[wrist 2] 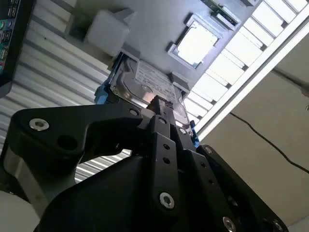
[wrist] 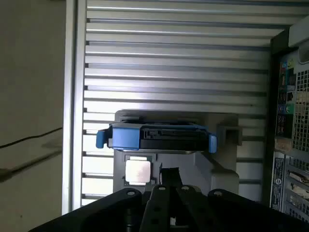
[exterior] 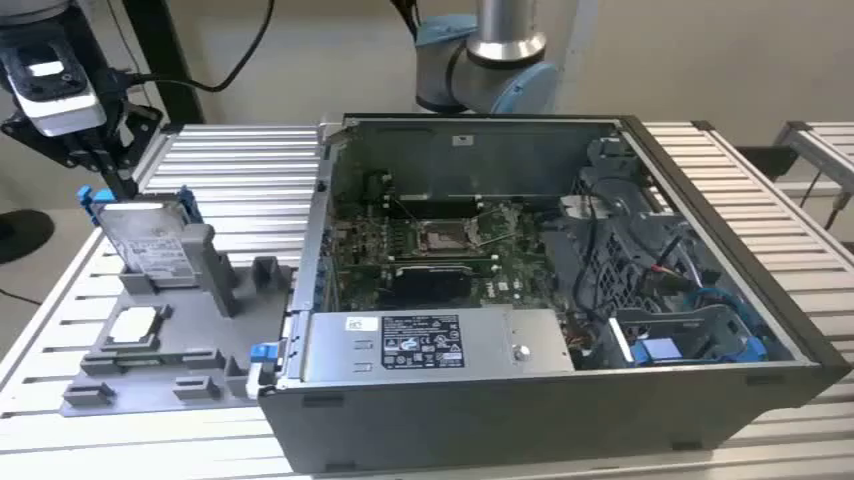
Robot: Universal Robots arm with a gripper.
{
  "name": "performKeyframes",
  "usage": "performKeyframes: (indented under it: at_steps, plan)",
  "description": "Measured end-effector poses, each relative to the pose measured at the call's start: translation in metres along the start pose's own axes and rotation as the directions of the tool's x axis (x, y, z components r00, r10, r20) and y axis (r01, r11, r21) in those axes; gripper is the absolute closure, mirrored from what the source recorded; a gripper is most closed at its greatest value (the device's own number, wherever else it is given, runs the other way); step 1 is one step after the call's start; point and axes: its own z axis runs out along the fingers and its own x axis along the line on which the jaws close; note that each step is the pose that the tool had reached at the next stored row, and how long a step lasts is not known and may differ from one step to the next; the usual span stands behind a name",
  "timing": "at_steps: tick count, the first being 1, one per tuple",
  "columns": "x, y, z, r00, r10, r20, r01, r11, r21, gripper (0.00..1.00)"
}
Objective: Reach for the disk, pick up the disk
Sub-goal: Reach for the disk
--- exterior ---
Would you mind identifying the CPU socket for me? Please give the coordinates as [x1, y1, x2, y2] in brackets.
[411, 216, 484, 257]

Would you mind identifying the black RAM slot bank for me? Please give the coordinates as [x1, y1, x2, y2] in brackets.
[386, 194, 488, 220]

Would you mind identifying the grey disk bay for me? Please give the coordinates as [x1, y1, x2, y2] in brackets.
[602, 303, 770, 370]

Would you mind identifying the hard disk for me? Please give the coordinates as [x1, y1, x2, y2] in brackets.
[77, 184, 206, 291]

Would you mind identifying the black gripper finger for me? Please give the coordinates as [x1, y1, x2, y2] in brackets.
[0, 112, 94, 171]
[98, 103, 166, 199]

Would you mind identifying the grey metal drive cage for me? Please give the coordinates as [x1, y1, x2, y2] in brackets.
[538, 137, 797, 372]

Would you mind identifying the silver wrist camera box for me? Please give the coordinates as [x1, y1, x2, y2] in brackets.
[0, 40, 110, 137]

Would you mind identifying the thick black cable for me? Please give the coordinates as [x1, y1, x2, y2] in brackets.
[110, 0, 278, 94]

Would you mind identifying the grey parts rack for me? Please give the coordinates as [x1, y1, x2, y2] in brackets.
[59, 223, 299, 417]

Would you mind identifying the silver power supply unit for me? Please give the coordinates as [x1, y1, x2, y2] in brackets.
[299, 307, 578, 384]

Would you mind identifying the black upright post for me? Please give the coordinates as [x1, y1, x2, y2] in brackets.
[123, 0, 207, 127]

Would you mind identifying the metal slat side table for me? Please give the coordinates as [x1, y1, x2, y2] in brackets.
[772, 119, 854, 202]

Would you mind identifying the open black PC case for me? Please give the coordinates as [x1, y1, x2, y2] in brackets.
[246, 112, 854, 474]

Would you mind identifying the blue disk carrier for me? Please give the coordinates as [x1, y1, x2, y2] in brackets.
[629, 337, 684, 362]

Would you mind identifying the black graphics card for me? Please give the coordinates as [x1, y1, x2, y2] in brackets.
[389, 263, 477, 307]

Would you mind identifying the blue case latch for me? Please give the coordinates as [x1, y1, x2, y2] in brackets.
[245, 341, 281, 400]

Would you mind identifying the green motherboard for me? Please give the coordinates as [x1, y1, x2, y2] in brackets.
[329, 196, 584, 312]

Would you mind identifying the green RAM stick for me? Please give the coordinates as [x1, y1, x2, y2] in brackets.
[110, 351, 190, 363]

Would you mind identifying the blue wire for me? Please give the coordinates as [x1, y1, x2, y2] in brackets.
[682, 283, 761, 343]

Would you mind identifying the silver CPU chip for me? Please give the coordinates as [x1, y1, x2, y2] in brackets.
[109, 305, 163, 342]

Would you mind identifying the black wire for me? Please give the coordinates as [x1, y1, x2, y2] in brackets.
[572, 175, 646, 324]

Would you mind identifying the black table bracket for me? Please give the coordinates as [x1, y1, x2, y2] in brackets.
[736, 144, 801, 182]

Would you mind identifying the black round stand base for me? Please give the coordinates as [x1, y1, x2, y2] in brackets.
[0, 208, 57, 265]

